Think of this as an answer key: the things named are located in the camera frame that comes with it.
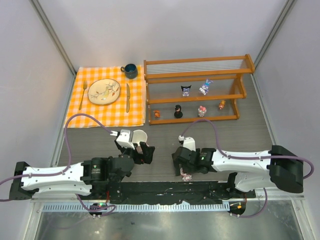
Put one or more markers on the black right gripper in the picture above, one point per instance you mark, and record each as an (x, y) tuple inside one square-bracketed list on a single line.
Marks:
[(182, 158)]

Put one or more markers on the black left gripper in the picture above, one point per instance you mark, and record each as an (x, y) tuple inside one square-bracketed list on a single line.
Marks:
[(139, 155)]

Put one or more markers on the pink mug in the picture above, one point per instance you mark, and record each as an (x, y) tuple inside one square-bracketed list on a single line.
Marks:
[(137, 137)]

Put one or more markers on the pink white round figurine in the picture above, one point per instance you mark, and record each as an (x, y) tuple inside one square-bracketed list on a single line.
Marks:
[(185, 176)]

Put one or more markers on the pink My Melody figurine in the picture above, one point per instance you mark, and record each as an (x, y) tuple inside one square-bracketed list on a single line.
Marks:
[(201, 111)]

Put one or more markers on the black purple Kuromi figurine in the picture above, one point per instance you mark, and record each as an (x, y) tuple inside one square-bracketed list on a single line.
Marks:
[(185, 90)]

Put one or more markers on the purple bunny figurine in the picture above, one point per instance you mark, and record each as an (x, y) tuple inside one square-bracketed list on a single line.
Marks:
[(204, 89)]

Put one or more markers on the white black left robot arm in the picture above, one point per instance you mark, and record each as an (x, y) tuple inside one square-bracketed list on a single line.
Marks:
[(87, 178)]

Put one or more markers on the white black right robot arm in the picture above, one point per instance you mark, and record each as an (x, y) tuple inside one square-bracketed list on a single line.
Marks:
[(277, 167)]

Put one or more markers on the orange wooden shelf rack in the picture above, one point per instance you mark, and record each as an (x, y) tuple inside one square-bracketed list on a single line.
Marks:
[(164, 78)]

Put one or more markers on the orange tiger figurine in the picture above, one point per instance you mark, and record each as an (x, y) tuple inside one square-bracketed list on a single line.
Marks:
[(157, 114)]

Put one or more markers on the black haired girl figurine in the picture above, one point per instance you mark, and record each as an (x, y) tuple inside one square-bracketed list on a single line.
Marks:
[(178, 113)]

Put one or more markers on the orange checkered cloth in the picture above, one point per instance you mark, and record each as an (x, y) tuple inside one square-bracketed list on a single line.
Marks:
[(113, 115)]

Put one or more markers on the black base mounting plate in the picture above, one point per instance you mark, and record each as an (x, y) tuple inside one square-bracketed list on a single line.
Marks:
[(174, 192)]

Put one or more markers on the gold knife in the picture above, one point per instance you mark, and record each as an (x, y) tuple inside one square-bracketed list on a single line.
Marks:
[(128, 97)]

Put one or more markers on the Winnie the Pooh figurine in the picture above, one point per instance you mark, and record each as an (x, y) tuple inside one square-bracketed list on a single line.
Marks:
[(222, 104)]

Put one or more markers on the decorated ceramic plate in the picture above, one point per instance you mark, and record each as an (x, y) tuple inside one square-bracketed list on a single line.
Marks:
[(104, 92)]

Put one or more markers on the dark blue mug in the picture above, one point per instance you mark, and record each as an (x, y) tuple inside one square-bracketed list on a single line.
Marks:
[(130, 71)]

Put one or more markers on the gold fork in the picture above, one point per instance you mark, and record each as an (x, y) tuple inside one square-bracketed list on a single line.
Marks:
[(84, 87)]

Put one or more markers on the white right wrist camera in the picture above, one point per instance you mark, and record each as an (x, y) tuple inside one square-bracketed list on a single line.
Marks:
[(187, 142)]

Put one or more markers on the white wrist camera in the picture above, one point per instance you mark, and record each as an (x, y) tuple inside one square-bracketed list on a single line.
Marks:
[(187, 142), (123, 139)]

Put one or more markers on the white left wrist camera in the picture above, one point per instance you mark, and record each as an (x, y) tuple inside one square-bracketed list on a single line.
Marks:
[(123, 139)]

